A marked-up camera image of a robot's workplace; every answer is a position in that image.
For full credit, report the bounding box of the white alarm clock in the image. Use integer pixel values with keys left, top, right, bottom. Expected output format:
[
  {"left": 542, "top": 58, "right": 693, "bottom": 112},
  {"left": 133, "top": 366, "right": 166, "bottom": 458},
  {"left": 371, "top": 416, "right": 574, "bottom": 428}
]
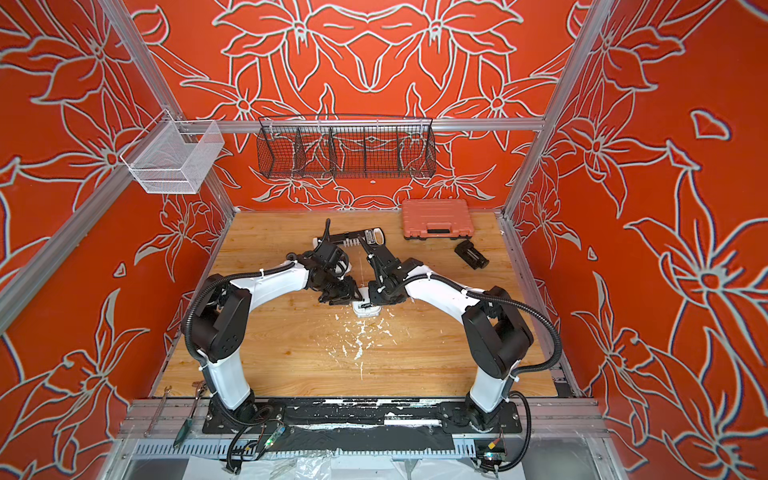
[{"left": 352, "top": 301, "right": 382, "bottom": 318}]

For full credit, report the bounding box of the black wire wall basket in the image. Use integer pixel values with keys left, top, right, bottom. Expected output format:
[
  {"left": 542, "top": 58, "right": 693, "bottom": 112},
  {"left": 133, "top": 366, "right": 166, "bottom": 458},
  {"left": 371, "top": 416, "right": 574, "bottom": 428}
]
[{"left": 256, "top": 114, "right": 437, "bottom": 179}]

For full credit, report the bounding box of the black white screwdriver bit holder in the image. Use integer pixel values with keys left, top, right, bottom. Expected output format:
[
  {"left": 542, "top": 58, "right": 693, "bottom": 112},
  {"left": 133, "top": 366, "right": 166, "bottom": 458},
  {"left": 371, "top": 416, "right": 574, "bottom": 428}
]
[{"left": 329, "top": 227, "right": 386, "bottom": 247}]

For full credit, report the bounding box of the white wire wall basket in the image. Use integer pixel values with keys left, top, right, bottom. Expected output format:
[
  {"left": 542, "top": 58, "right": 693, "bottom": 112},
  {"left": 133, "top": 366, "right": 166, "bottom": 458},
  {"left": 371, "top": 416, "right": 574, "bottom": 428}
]
[{"left": 120, "top": 120, "right": 224, "bottom": 195}]

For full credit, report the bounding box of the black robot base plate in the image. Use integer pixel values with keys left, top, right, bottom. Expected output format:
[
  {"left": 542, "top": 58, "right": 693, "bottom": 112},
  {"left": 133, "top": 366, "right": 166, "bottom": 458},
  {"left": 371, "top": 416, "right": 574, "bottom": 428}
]
[{"left": 203, "top": 397, "right": 524, "bottom": 434}]

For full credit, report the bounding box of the black small vise clamp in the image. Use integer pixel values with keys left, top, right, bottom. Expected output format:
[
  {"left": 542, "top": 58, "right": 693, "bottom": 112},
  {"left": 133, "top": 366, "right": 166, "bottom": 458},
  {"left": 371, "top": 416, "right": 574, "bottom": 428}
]
[{"left": 454, "top": 240, "right": 489, "bottom": 270}]

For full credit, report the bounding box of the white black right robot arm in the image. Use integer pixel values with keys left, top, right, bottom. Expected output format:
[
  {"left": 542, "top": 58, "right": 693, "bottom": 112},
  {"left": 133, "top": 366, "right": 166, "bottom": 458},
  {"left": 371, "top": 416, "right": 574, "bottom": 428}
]
[{"left": 360, "top": 240, "right": 563, "bottom": 474}]

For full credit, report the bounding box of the red plastic tool case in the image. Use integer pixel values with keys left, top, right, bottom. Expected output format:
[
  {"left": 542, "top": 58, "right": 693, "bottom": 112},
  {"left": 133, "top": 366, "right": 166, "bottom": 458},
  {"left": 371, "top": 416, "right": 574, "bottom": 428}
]
[{"left": 401, "top": 198, "right": 475, "bottom": 240}]

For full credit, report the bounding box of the green handled screwdriver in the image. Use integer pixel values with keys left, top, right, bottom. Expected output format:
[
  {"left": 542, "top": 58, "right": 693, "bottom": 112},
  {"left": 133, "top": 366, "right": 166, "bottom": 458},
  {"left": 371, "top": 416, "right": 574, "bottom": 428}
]
[{"left": 173, "top": 381, "right": 207, "bottom": 449}]

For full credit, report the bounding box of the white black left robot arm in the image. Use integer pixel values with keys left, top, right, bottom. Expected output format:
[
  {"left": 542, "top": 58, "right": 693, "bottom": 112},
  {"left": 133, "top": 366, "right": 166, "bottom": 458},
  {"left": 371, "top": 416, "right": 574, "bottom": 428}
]
[{"left": 181, "top": 220, "right": 362, "bottom": 474}]

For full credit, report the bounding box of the metal wrench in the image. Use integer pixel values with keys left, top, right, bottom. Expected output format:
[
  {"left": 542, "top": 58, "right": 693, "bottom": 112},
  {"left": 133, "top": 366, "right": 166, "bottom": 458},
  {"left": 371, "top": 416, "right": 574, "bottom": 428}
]
[{"left": 143, "top": 385, "right": 172, "bottom": 438}]

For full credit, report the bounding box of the clear plastic bag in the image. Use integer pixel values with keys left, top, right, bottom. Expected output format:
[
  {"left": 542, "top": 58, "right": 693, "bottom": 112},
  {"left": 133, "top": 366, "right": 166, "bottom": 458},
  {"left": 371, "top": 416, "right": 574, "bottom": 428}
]
[{"left": 268, "top": 454, "right": 335, "bottom": 480}]

